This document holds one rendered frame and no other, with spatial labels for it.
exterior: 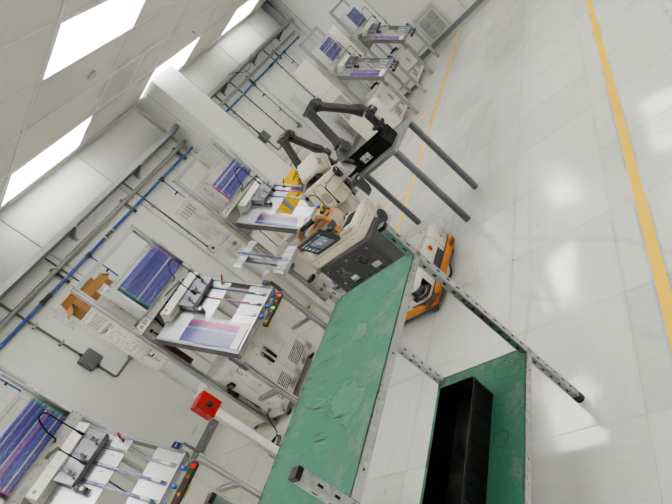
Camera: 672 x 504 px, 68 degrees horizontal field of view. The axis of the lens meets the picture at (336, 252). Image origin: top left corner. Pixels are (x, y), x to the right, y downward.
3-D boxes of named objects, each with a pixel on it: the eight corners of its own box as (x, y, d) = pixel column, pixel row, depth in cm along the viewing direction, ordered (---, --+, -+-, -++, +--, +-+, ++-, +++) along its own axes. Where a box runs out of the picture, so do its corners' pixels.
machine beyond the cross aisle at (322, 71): (429, 87, 785) (339, -4, 734) (421, 110, 727) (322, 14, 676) (372, 139, 874) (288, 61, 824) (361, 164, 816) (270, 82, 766)
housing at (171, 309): (203, 283, 432) (198, 272, 423) (174, 326, 398) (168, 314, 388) (195, 282, 435) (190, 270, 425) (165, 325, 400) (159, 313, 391)
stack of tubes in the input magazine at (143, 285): (181, 264, 420) (154, 244, 413) (148, 308, 384) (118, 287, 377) (175, 270, 428) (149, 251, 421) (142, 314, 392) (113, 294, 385)
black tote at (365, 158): (345, 184, 407) (335, 175, 404) (352, 172, 418) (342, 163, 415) (392, 145, 367) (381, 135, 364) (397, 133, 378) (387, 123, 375)
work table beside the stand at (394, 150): (470, 220, 376) (394, 149, 355) (406, 256, 426) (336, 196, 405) (478, 184, 406) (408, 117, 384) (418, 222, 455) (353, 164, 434)
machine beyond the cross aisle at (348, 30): (442, 52, 886) (363, -30, 835) (435, 70, 828) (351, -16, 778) (390, 102, 976) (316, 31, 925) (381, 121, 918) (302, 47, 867)
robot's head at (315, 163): (317, 170, 336) (310, 150, 340) (301, 185, 351) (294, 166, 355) (333, 170, 346) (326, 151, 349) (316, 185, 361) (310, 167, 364)
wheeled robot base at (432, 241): (441, 308, 320) (413, 285, 313) (377, 336, 365) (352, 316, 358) (458, 238, 364) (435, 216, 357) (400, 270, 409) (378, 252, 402)
